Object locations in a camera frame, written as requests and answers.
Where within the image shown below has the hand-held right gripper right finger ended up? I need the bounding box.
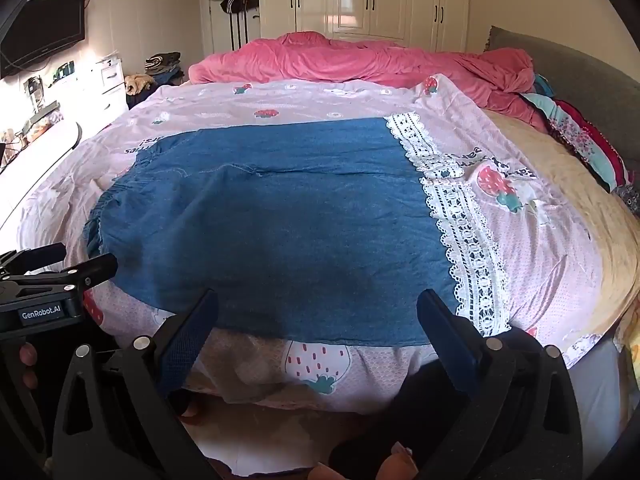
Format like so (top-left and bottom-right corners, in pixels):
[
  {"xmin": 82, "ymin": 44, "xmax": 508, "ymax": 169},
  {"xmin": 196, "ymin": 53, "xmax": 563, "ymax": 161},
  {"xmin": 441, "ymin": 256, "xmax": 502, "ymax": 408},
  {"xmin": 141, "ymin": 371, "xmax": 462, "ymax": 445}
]
[{"xmin": 416, "ymin": 287, "xmax": 585, "ymax": 480}]

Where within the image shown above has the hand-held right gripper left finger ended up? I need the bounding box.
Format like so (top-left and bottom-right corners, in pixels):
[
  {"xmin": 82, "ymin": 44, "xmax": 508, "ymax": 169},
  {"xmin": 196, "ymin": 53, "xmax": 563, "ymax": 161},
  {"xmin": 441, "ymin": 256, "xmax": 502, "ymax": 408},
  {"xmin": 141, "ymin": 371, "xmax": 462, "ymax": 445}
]
[{"xmin": 52, "ymin": 287, "xmax": 221, "ymax": 480}]

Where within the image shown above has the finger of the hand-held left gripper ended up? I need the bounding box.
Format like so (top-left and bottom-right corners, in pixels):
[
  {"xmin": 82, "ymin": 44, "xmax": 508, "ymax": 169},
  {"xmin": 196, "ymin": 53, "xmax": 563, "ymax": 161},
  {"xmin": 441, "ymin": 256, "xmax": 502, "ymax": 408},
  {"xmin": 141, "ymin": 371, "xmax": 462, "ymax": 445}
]
[
  {"xmin": 0, "ymin": 253, "xmax": 119, "ymax": 301},
  {"xmin": 0, "ymin": 242, "xmax": 67, "ymax": 274}
]

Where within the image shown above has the blue denim pants lace trim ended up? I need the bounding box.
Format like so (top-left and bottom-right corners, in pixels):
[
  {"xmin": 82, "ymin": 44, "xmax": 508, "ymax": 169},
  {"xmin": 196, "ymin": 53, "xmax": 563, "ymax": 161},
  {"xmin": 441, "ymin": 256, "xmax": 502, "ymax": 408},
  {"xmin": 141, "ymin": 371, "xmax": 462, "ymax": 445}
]
[{"xmin": 82, "ymin": 112, "xmax": 512, "ymax": 347}]

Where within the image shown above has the person's left hand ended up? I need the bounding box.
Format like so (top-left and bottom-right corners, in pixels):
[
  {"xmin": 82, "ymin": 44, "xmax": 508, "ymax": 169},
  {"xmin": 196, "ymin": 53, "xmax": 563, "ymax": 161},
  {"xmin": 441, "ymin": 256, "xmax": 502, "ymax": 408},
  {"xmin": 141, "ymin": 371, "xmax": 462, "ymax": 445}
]
[{"xmin": 17, "ymin": 342, "xmax": 40, "ymax": 390}]

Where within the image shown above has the white drawer cabinet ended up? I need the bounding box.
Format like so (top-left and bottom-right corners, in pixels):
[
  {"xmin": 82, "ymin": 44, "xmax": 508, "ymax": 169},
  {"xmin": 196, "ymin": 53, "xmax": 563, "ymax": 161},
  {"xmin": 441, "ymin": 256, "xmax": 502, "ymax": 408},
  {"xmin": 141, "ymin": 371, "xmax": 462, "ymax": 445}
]
[{"xmin": 95, "ymin": 55, "xmax": 130, "ymax": 121}]

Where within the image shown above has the beige crumpled cloth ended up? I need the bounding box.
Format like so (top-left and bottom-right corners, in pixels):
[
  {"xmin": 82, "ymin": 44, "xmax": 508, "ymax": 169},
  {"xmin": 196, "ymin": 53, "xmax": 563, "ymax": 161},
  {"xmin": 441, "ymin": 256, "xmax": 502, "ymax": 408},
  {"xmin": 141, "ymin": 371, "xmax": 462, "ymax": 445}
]
[{"xmin": 124, "ymin": 74, "xmax": 153, "ymax": 96}]

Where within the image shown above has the beige bed sheet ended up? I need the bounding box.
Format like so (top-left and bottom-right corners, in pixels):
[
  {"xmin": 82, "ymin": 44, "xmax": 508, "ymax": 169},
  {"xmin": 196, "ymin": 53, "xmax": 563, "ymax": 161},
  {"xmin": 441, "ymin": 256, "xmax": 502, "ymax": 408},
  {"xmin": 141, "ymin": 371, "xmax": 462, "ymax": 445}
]
[{"xmin": 482, "ymin": 110, "xmax": 640, "ymax": 341}]

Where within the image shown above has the pile of folded clothes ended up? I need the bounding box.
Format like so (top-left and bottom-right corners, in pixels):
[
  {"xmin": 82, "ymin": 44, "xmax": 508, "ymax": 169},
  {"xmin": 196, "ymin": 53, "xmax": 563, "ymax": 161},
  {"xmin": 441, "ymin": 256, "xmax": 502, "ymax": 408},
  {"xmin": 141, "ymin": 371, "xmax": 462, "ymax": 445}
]
[{"xmin": 145, "ymin": 51, "xmax": 182, "ymax": 86}]

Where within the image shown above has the black television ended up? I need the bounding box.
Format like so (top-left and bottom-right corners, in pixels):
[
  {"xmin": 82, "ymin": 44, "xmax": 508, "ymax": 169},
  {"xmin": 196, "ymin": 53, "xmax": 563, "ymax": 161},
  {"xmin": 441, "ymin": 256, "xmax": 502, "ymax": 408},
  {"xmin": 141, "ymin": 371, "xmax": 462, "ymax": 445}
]
[{"xmin": 0, "ymin": 0, "xmax": 87, "ymax": 80}]

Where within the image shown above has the colourful floral cloth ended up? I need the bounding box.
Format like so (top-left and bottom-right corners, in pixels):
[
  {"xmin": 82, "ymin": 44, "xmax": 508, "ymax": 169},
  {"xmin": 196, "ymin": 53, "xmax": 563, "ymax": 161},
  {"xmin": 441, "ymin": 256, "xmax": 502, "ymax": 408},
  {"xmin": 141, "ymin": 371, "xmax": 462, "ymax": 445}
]
[{"xmin": 520, "ymin": 72, "xmax": 636, "ymax": 193}]

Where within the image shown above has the white door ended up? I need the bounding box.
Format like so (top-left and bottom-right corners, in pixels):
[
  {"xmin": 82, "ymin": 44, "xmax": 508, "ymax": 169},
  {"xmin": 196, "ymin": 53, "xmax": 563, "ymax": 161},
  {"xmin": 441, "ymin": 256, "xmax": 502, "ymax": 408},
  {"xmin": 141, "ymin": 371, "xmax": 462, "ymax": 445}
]
[{"xmin": 198, "ymin": 0, "xmax": 261, "ymax": 56}]

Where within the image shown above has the pink strawberry print blanket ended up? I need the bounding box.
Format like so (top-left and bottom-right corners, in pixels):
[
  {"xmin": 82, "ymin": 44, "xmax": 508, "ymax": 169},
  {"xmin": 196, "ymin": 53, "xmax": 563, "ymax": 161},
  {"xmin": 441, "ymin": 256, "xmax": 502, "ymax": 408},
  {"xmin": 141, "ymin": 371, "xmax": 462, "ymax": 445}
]
[{"xmin": 15, "ymin": 72, "xmax": 601, "ymax": 416}]

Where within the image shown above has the pink duvet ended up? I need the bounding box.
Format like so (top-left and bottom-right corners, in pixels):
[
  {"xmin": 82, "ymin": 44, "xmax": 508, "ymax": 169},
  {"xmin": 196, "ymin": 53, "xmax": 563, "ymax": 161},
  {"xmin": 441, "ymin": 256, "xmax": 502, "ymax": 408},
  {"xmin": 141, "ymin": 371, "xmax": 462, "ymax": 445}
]
[{"xmin": 187, "ymin": 31, "xmax": 551, "ymax": 133}]

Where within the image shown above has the grey padded headboard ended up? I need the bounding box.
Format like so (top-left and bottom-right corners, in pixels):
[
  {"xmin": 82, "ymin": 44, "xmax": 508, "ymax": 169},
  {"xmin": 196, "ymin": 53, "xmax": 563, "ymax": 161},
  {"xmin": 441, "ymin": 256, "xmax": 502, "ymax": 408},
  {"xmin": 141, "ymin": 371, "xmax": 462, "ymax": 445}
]
[{"xmin": 482, "ymin": 25, "xmax": 640, "ymax": 171}]

